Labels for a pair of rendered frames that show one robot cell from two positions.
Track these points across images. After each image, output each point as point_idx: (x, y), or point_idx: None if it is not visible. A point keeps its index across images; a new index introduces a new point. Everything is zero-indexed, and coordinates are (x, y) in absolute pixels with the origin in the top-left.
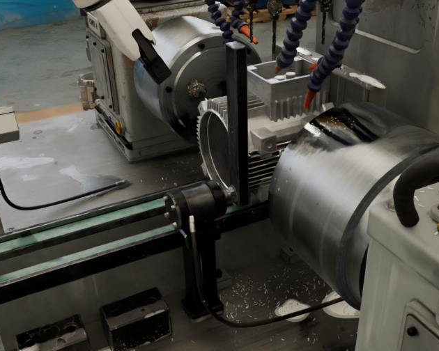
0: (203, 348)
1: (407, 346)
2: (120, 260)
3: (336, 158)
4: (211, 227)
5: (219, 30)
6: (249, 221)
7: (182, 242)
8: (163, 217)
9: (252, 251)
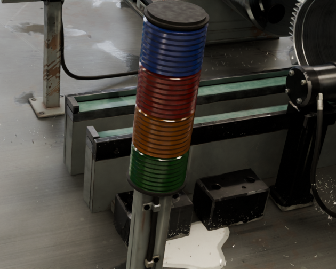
0: (298, 235)
1: None
2: (220, 135)
3: None
4: (330, 110)
5: None
6: None
7: (298, 121)
8: (247, 101)
9: (335, 150)
